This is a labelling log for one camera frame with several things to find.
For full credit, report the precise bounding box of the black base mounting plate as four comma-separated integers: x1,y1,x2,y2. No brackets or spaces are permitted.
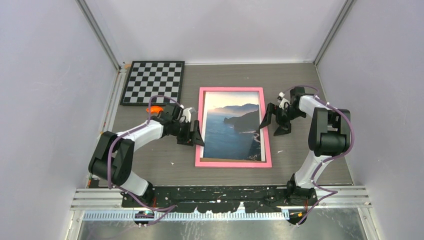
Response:
122,185,318,214

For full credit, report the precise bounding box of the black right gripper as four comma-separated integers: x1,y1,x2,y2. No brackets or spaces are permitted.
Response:
259,102,306,136

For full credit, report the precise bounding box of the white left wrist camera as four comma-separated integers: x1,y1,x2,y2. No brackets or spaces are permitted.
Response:
179,107,196,123

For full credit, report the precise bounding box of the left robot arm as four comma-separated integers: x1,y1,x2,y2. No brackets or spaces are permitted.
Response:
88,104,205,207

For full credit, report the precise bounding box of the pink photo frame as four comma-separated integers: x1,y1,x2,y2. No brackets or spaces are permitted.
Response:
195,87,272,168

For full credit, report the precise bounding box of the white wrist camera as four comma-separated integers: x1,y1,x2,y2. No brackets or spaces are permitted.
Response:
277,92,290,109
179,107,196,123

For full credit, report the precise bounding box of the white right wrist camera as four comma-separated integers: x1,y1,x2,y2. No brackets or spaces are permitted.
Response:
277,92,290,109

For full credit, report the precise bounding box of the orange curved plastic piece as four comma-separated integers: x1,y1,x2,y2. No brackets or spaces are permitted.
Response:
146,105,164,114

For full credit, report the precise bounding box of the aluminium front rail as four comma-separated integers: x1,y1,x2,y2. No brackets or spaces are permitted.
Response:
70,185,373,211

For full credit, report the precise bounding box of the landscape photo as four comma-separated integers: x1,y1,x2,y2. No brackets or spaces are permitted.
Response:
200,90,266,163

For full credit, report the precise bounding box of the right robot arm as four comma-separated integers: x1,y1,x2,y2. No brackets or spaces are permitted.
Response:
259,85,354,205

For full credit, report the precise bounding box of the black white checkerboard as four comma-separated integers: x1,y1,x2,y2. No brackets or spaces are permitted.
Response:
120,60,185,106

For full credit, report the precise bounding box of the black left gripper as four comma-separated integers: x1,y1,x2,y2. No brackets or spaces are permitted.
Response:
171,120,204,147

